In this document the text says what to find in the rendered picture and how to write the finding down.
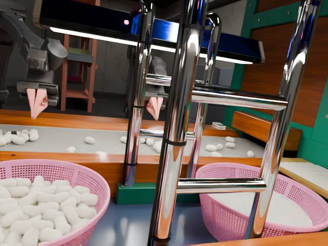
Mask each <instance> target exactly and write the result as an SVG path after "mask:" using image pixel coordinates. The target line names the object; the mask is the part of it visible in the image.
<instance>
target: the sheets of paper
mask: <svg viewBox="0 0 328 246"><path fill-rule="evenodd" d="M280 166H281V167H283V168H284V169H286V170H288V171H290V172H292V173H294V174H296V175H298V176H300V177H302V178H304V179H306V180H308V181H309V182H311V183H313V184H315V185H317V186H319V187H320V188H322V189H324V190H326V191H328V169H325V168H323V167H321V166H319V165H315V164H312V163H290V162H281V164H280Z"/></svg>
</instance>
